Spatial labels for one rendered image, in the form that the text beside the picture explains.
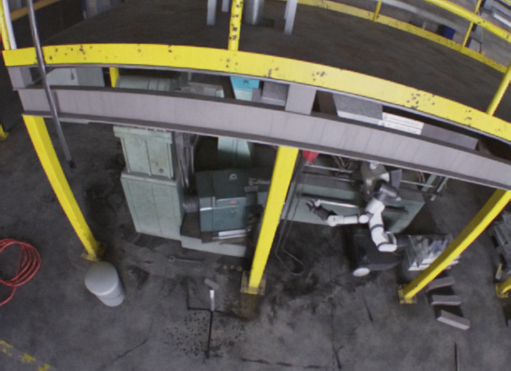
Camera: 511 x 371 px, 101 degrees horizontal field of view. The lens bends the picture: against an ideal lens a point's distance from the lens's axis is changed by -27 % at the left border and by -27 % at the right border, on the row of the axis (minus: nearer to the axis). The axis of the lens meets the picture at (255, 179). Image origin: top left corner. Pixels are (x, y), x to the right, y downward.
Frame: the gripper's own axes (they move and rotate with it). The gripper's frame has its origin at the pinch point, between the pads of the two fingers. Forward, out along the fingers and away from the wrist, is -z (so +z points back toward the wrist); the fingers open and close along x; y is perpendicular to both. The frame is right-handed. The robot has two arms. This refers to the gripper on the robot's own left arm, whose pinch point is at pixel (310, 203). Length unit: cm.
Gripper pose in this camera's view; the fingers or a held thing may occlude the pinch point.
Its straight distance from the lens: 242.3
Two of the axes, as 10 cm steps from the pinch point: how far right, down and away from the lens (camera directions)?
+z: 6.8, 5.7, -4.7
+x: 7.3, -4.1, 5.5
